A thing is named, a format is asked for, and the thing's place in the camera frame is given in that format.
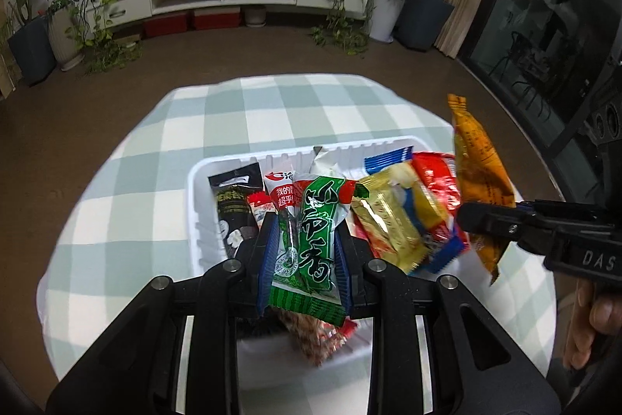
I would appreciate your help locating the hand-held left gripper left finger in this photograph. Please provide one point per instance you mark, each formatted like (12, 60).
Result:
(268, 259)

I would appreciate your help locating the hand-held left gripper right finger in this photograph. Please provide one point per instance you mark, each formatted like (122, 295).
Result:
(341, 269)

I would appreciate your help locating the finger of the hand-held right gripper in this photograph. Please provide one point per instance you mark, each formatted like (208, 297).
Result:
(491, 220)
(573, 213)

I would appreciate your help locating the green snack packet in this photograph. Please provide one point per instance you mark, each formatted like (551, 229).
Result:
(316, 245)

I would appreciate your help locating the orange snack packet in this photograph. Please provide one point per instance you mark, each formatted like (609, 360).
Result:
(481, 167)

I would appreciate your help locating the gold foil snack packet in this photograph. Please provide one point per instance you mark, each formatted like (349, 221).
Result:
(388, 225)

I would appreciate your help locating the red crinkled snack packet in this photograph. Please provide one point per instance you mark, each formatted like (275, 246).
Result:
(437, 181)

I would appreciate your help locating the red label white snack packet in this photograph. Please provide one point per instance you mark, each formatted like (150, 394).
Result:
(281, 194)

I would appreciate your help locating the white plastic tray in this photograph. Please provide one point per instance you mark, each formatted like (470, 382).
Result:
(206, 235)

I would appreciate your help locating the blue yellow cookie packet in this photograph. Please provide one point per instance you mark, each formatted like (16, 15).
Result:
(422, 201)

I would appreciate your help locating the black snack packet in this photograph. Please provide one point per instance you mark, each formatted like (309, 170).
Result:
(233, 196)

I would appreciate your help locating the brown red patterned packet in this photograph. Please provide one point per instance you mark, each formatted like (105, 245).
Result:
(316, 337)

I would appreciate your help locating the silver white snack packet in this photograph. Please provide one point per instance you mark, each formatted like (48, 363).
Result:
(325, 162)

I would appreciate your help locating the person's right hand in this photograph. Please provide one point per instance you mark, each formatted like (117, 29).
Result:
(602, 317)

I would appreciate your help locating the green white checked tablecloth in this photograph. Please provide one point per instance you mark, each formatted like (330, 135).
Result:
(291, 104)

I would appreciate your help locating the dark glass sliding door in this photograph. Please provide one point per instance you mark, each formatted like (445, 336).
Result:
(544, 31)

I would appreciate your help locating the small white empty pot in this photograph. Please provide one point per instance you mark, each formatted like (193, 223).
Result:
(255, 15)

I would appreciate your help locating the red storage box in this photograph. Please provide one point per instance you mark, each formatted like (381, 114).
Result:
(165, 25)
(216, 19)

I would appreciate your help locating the small plant white ribbed pot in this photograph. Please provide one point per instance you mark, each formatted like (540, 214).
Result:
(65, 40)

